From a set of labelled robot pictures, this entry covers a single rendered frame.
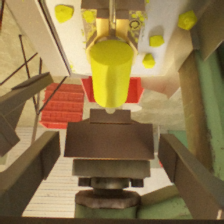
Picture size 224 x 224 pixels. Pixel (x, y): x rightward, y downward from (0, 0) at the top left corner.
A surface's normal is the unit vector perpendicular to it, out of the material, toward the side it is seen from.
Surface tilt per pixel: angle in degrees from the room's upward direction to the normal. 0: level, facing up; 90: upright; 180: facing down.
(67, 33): 0
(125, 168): 90
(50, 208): 90
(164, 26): 0
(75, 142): 90
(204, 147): 90
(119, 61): 106
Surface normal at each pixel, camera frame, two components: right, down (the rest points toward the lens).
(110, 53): 0.03, -0.57
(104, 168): 0.02, -0.32
